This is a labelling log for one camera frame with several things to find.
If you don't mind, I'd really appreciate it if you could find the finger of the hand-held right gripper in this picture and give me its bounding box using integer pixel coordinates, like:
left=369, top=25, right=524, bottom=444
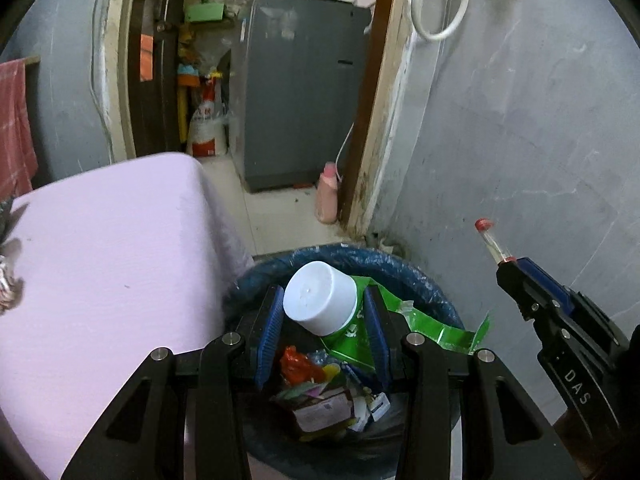
left=516, top=257, right=582, bottom=322
left=495, top=261, right=549, bottom=322

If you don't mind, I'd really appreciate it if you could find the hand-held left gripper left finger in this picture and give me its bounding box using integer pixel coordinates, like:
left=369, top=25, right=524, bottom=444
left=60, top=284, right=284, bottom=480

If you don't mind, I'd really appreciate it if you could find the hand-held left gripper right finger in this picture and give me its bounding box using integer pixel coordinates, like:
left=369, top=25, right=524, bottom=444
left=363, top=285, right=582, bottom=480

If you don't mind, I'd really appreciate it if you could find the clear tube with red caps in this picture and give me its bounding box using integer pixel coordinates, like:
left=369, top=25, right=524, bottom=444
left=473, top=218, right=517, bottom=266

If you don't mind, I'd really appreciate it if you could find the white plastic cup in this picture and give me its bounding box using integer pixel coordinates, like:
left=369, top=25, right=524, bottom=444
left=282, top=260, right=360, bottom=337

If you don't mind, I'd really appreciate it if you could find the green foil packet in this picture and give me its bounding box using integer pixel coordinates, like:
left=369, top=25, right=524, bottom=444
left=320, top=275, right=492, bottom=374

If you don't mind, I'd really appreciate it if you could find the blue waste bin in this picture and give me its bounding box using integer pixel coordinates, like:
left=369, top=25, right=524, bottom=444
left=222, top=243, right=469, bottom=467

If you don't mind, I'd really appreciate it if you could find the red crumpled wrapper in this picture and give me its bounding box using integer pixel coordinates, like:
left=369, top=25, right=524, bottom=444
left=278, top=345, right=327, bottom=387

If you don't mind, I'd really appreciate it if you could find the small white packet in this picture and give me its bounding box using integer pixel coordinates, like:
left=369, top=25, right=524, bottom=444
left=350, top=392, right=392, bottom=432

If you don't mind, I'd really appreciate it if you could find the brown cardboard box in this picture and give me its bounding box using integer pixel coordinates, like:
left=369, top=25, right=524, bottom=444
left=291, top=389, right=354, bottom=442

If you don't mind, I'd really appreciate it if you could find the pink plastic bottle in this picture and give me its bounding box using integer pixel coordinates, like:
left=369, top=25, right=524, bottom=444
left=314, top=161, right=342, bottom=225

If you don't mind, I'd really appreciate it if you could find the pink-covered table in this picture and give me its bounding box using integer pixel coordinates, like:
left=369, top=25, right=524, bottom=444
left=0, top=151, right=257, bottom=480

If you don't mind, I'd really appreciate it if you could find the white sack with red print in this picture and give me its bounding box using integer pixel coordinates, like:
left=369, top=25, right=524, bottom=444
left=185, top=77, right=229, bottom=157

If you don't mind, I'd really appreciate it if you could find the yellow plastic tube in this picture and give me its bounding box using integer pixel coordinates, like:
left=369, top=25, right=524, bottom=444
left=177, top=84, right=190, bottom=144

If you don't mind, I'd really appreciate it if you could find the grey washing machine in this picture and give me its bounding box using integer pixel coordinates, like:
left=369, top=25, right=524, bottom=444
left=228, top=0, right=374, bottom=194

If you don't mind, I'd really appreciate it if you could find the dark wooden door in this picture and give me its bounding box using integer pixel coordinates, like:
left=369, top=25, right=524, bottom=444
left=127, top=0, right=189, bottom=159

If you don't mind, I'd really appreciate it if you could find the silver crumpled wrapper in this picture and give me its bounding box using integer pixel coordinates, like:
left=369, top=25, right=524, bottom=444
left=0, top=199, right=24, bottom=312

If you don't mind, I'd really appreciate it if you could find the orange paper sheet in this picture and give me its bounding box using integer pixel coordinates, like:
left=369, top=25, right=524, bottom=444
left=139, top=33, right=154, bottom=82

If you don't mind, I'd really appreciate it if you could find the green box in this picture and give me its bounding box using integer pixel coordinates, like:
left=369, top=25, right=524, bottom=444
left=184, top=2, right=226, bottom=24

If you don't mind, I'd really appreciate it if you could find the red checked cloth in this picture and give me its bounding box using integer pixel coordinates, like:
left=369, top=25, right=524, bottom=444
left=0, top=58, right=40, bottom=199

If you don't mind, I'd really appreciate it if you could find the white power cable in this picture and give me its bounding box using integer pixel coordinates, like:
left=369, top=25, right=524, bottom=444
left=336, top=121, right=357, bottom=182

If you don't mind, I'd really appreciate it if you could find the white hose loop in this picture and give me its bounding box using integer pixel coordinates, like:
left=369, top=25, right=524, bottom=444
left=410, top=0, right=474, bottom=43

